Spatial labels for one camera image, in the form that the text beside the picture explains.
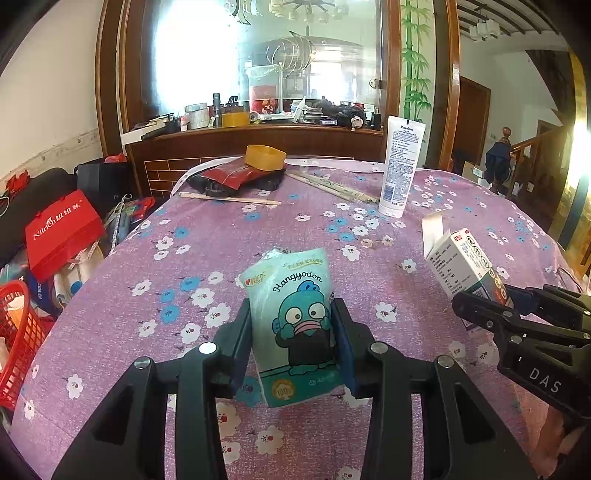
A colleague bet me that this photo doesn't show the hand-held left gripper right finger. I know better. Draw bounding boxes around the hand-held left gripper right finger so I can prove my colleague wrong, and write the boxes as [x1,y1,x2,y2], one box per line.
[330,298,539,480]

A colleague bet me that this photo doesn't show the black bag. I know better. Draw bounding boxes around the black bag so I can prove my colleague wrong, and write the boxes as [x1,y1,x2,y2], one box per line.
[76,159,132,204]

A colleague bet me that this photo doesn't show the green bamboo wall decal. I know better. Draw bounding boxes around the green bamboo wall decal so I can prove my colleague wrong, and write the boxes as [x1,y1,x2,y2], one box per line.
[401,0,435,123]

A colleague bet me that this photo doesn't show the single wooden chopstick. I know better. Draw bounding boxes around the single wooden chopstick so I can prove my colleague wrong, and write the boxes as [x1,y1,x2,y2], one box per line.
[179,192,282,206]

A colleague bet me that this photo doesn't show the wooden door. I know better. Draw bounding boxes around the wooden door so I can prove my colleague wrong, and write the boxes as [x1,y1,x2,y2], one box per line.
[455,76,492,169]

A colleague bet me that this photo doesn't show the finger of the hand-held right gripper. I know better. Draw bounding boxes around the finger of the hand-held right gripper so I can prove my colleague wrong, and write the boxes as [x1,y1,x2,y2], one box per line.
[502,284,591,330]
[451,291,527,344]

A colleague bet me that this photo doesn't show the ceiling lamp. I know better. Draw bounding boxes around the ceiling lamp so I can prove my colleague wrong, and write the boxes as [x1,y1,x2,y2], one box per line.
[468,18,502,40]

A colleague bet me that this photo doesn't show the white roll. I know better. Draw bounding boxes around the white roll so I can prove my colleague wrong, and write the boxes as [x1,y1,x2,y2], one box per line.
[53,263,105,305]

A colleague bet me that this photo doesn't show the dark jacket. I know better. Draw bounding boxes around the dark jacket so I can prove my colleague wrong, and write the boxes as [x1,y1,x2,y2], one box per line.
[484,141,513,188]

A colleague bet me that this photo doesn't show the yellow plastic container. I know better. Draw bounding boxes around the yellow plastic container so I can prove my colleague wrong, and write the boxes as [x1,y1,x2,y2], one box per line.
[244,145,287,172]

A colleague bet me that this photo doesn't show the wooden sideboard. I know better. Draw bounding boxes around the wooden sideboard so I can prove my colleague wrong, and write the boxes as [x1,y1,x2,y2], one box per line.
[121,124,386,197]

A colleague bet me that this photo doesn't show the dark red foil packet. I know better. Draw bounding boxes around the dark red foil packet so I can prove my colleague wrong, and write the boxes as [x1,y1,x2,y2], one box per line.
[202,159,259,190]

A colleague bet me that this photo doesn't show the purple floral tablecloth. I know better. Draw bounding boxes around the purple floral tablecloth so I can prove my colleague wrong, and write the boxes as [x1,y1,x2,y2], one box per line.
[9,157,587,480]

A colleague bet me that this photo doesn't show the golden pillar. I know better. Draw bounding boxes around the golden pillar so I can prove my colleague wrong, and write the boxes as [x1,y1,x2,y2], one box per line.
[554,51,591,250]

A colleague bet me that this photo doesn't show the red gift box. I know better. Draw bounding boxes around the red gift box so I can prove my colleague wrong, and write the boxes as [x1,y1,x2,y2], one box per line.
[249,85,282,116]

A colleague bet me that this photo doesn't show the chandelier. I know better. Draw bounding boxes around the chandelier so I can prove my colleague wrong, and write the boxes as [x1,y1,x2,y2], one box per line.
[226,0,352,24]

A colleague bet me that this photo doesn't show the wooden stair railing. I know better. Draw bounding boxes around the wooden stair railing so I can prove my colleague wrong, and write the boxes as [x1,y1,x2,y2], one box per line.
[501,126,571,204]

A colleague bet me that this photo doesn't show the red plastic basket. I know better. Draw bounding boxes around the red plastic basket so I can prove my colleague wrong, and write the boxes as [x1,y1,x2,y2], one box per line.
[0,280,47,411]

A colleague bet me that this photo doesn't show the red paper shopping bag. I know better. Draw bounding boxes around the red paper shopping bag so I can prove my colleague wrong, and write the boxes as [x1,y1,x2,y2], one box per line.
[24,189,106,282]

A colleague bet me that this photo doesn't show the white lotion tube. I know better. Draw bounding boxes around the white lotion tube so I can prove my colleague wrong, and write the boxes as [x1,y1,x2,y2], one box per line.
[378,115,426,219]

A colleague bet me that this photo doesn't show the paper-wrapped chopsticks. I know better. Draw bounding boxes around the paper-wrapped chopsticks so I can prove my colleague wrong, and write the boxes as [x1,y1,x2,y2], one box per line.
[285,170,380,205]

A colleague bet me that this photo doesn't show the teal cartoon tissue pack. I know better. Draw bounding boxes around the teal cartoon tissue pack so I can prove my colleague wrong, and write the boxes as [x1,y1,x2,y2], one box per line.
[238,247,347,409]

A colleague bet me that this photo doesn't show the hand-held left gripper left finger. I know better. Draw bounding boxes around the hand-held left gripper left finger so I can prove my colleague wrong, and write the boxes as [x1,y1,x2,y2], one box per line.
[51,298,254,480]

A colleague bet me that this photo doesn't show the small white cardboard box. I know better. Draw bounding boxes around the small white cardboard box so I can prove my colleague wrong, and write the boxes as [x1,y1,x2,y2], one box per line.
[421,210,515,333]

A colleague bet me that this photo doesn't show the glass partition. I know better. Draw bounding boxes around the glass partition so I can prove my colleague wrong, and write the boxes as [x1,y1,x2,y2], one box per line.
[122,0,402,130]

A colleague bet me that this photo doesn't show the measuring tape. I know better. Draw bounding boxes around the measuring tape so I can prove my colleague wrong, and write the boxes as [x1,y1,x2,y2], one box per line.
[69,194,127,273]

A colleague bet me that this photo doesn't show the black and red pouch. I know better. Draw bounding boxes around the black and red pouch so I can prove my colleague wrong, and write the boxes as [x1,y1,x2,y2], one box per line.
[187,166,286,198]

